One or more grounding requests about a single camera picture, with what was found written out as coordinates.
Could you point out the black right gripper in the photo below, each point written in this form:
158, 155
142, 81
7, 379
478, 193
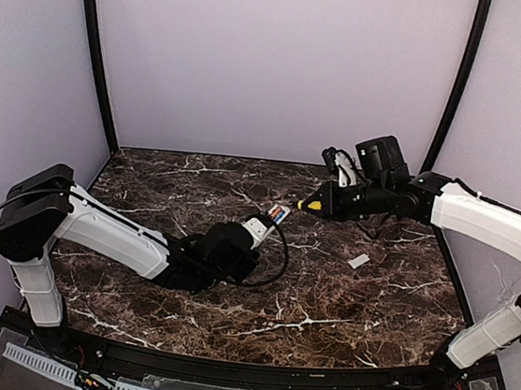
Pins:
331, 200

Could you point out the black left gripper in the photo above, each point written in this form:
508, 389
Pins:
244, 253

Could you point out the yellow handled screwdriver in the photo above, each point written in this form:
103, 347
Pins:
308, 205

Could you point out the blue battery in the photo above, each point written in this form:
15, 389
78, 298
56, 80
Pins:
280, 217

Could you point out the orange battery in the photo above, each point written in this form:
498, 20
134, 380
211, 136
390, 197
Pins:
277, 212

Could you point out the white battery cover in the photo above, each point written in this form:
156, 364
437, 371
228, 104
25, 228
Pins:
359, 261

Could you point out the white remote control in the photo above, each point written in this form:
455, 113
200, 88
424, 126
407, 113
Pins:
269, 220

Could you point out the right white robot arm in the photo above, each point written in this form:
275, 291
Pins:
433, 199

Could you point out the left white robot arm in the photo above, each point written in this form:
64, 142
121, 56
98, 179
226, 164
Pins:
50, 206

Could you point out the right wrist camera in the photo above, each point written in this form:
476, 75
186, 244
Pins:
341, 166

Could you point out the black front rail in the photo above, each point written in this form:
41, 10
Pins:
113, 357

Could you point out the right black frame post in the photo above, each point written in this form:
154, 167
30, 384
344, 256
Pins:
459, 86

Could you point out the black frame post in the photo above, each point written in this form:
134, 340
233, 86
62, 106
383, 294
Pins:
99, 75
459, 86

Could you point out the left black frame post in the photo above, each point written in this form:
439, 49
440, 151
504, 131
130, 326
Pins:
99, 75

